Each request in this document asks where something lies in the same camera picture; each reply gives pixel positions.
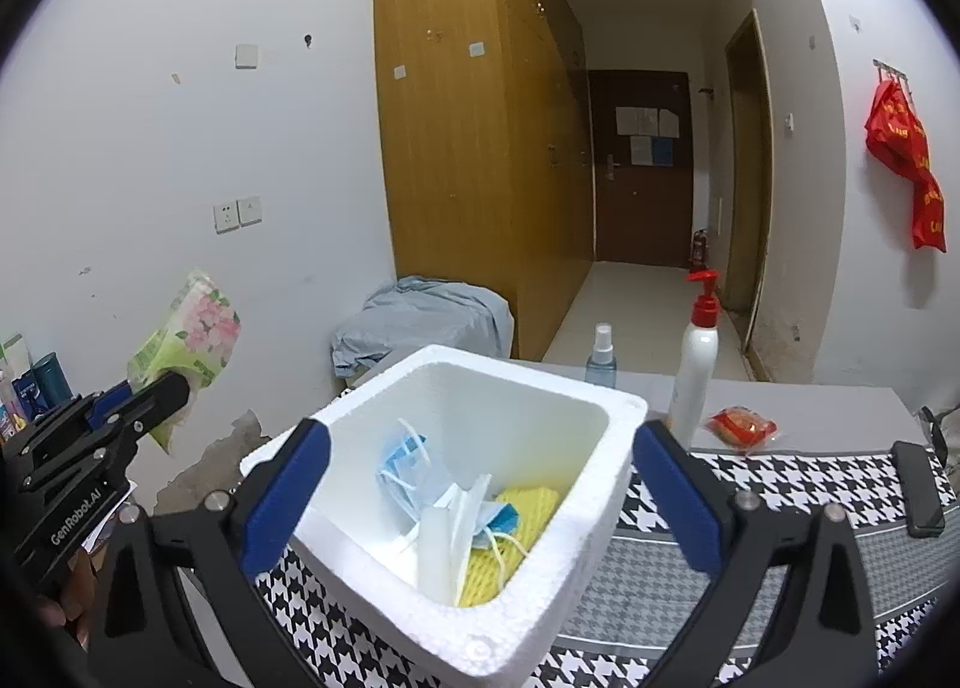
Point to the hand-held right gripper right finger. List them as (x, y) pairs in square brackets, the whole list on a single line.
[(679, 500)]

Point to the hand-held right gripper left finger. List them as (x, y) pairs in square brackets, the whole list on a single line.
[(289, 500)]

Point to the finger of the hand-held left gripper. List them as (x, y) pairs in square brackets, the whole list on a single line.
[(161, 407), (109, 403)]

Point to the green vegetables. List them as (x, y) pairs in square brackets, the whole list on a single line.
[(195, 328)]

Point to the blue face mask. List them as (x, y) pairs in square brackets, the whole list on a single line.
[(501, 514), (401, 478)]

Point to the yellow foam net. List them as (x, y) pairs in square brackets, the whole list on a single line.
[(532, 512)]

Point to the white face mask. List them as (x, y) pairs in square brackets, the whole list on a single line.
[(450, 545)]

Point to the white foam box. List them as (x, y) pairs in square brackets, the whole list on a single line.
[(525, 628)]

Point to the person's left hand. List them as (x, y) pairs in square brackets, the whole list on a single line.
[(75, 590)]

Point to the white printed paper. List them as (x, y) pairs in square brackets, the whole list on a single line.
[(105, 527)]

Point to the teal bottle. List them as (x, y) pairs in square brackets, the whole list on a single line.
[(54, 379)]

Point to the red snack packet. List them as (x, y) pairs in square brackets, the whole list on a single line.
[(741, 428)]

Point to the white lotion bottle red pump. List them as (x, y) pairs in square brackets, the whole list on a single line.
[(691, 380)]

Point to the blue spray bottle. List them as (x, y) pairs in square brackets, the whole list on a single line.
[(601, 362)]

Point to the light blue cloth bundle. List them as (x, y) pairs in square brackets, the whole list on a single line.
[(427, 320)]

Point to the black smartphone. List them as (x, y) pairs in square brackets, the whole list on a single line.
[(919, 489)]

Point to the red fire extinguisher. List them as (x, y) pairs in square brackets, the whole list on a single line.
[(699, 249)]

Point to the brown entrance door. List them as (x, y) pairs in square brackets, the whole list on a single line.
[(637, 208)]

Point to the blue paper notice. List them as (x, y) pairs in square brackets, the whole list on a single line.
[(662, 152)]

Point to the wooden wardrobe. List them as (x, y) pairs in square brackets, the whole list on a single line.
[(465, 171)]

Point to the white paper notice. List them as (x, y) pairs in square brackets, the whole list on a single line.
[(645, 120)]

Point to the red plastic bag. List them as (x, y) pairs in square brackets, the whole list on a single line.
[(896, 129), (928, 212)]

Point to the white wall socket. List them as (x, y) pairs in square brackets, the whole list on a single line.
[(238, 214)]

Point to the wooden side door frame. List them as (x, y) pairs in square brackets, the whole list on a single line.
[(750, 193)]

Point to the white wall switch plate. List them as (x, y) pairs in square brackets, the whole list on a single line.
[(246, 55)]

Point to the metal wall hook rack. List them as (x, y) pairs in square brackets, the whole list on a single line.
[(892, 69)]

